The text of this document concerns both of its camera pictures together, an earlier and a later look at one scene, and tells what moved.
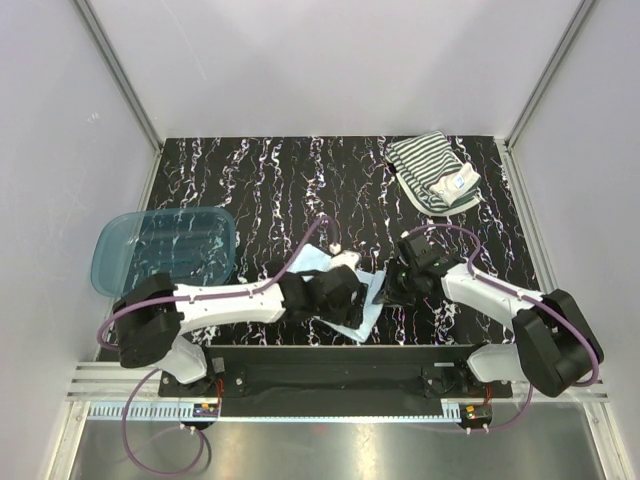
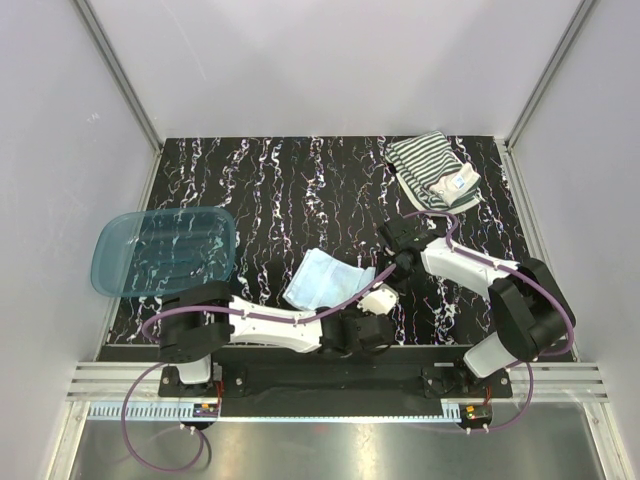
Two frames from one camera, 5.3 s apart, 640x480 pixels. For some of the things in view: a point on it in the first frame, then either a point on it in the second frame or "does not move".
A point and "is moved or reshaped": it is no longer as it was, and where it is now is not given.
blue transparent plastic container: [196, 245] does not move
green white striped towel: [431, 178] does not move
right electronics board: [477, 414] does not move
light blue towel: [314, 259] is moved or reshaped
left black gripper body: [344, 313] → [356, 312]
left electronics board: [205, 410] does not move
